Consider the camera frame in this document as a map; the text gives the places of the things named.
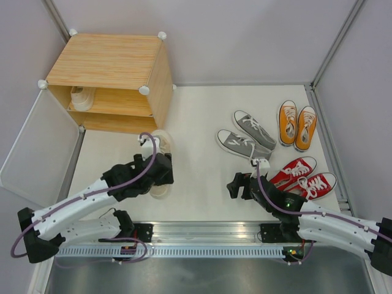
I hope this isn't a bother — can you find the wooden shoe cabinet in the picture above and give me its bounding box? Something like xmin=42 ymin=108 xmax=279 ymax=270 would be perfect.
xmin=37 ymin=30 xmax=175 ymax=134

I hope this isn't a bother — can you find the white slotted cable duct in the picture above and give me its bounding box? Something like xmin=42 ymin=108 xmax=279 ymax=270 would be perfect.
xmin=56 ymin=245 xmax=285 ymax=258

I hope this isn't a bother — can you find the red sneaker upper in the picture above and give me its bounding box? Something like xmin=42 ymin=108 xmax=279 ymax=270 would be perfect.
xmin=270 ymin=156 xmax=317 ymax=190

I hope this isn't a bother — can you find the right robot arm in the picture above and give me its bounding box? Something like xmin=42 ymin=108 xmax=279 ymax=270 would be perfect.
xmin=227 ymin=173 xmax=391 ymax=276

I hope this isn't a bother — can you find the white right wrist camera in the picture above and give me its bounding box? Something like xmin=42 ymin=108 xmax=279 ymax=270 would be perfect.
xmin=250 ymin=157 xmax=270 ymax=170

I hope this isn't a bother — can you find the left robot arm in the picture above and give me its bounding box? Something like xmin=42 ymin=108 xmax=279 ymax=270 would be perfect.
xmin=18 ymin=153 xmax=174 ymax=263

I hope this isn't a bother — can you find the grey sneaker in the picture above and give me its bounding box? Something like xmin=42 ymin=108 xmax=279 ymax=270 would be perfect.
xmin=216 ymin=129 xmax=272 ymax=160
xmin=233 ymin=110 xmax=277 ymax=151

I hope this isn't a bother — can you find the red sneaker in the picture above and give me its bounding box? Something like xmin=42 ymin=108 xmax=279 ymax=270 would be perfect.
xmin=287 ymin=172 xmax=337 ymax=200
xmin=270 ymin=156 xmax=317 ymax=190

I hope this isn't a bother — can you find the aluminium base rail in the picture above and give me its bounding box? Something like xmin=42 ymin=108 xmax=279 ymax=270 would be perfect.
xmin=42 ymin=220 xmax=316 ymax=244

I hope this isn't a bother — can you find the grey sneaker left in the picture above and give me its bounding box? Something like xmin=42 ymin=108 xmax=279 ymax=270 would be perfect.
xmin=216 ymin=129 xmax=272 ymax=160

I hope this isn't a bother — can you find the orange sneaker right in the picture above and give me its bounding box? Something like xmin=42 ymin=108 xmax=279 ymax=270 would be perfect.
xmin=294 ymin=106 xmax=317 ymax=152

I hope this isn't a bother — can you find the grey sneaker right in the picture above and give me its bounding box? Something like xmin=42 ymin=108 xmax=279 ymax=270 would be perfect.
xmin=233 ymin=110 xmax=277 ymax=151

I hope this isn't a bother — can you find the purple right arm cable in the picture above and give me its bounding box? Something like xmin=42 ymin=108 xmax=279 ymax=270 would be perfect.
xmin=255 ymin=160 xmax=392 ymax=270

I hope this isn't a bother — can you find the orange sneaker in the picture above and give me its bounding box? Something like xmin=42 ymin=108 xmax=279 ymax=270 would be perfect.
xmin=277 ymin=100 xmax=298 ymax=146
xmin=294 ymin=106 xmax=317 ymax=152

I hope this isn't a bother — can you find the red sneaker lower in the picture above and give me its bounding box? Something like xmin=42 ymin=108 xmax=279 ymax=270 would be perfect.
xmin=287 ymin=172 xmax=337 ymax=200

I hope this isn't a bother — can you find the translucent cabinet door panel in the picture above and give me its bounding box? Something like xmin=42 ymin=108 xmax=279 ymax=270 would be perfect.
xmin=1 ymin=89 xmax=79 ymax=207

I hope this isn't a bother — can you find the orange sneaker left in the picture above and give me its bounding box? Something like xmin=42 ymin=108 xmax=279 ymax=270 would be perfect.
xmin=277 ymin=100 xmax=298 ymax=146

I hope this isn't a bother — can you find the beige canvas shoe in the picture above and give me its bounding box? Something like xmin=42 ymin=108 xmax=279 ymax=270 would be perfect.
xmin=70 ymin=86 xmax=96 ymax=111
xmin=149 ymin=129 xmax=173 ymax=200

